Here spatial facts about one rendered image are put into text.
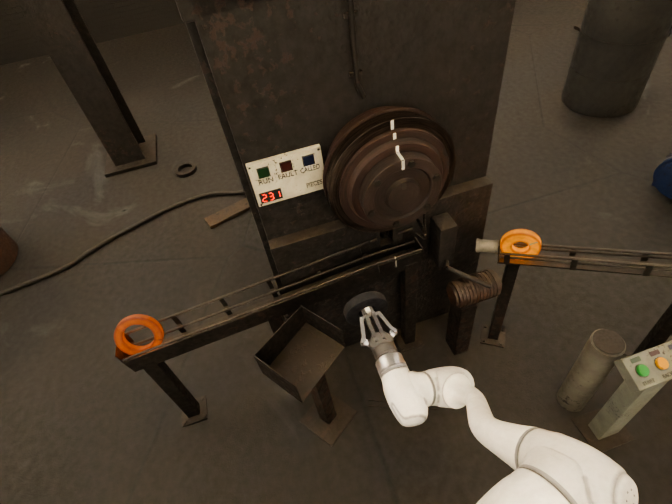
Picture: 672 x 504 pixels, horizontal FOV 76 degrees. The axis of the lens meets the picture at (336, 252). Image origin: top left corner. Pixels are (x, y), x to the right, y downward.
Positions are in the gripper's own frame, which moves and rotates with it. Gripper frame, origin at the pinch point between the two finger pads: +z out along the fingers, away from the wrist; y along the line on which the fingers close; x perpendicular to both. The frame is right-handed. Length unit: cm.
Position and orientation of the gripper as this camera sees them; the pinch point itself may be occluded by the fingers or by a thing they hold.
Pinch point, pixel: (365, 306)
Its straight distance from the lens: 148.4
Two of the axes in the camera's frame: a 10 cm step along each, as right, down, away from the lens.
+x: -1.0, -6.4, -7.6
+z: -3.0, -7.1, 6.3
